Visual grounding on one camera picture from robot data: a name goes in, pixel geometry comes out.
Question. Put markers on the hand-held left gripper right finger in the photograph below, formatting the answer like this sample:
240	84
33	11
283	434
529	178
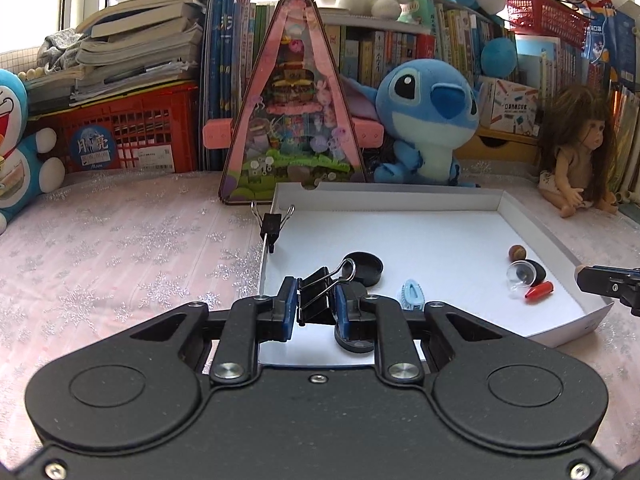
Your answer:
341	312

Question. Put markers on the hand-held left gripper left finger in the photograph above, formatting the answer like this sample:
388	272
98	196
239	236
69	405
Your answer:
287	310

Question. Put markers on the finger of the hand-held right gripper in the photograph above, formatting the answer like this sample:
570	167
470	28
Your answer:
607	280

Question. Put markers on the large black binder clip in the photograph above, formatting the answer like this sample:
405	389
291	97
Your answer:
315	295

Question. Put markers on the black round lid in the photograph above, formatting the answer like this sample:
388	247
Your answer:
367	267

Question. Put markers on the white cardboard box tray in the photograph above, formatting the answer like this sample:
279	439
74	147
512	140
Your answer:
425	240

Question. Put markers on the red cone-shaped piece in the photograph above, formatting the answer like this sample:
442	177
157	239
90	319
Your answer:
540	292

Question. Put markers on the black oval piece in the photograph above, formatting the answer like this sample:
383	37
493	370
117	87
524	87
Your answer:
539	272

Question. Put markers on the blue hair clip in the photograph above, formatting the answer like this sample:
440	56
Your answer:
413	295

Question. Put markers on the small black binder clip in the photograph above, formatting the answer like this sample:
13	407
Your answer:
271	225

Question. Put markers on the brown walnut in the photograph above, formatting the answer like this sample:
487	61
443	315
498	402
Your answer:
517	253

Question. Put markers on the brown-haired baby doll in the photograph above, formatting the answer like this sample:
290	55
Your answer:
580	150

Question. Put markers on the wooden drawer box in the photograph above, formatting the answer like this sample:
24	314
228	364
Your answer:
500	147

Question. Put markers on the pink triangular miniature house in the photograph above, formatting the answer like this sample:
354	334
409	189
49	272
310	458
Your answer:
295	125

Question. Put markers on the white printed carton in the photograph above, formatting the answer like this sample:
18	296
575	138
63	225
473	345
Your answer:
515	107

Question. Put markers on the blue alien plush toy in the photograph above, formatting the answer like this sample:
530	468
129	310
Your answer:
430	110

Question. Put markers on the red plastic crate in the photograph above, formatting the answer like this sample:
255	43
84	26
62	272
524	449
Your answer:
140	130

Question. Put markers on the blue packaged goods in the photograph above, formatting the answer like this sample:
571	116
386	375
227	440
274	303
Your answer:
612	45

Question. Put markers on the row of blue thin books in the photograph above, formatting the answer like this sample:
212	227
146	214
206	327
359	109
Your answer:
225	75

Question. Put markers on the red plastic basket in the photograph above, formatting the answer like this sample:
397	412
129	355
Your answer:
547	22

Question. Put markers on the row of upright books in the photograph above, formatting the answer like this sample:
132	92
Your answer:
380	50

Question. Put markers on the blue robot cat plush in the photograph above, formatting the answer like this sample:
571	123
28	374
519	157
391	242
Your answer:
20	160

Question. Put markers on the stack of lying books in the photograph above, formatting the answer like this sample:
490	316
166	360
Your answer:
140	35

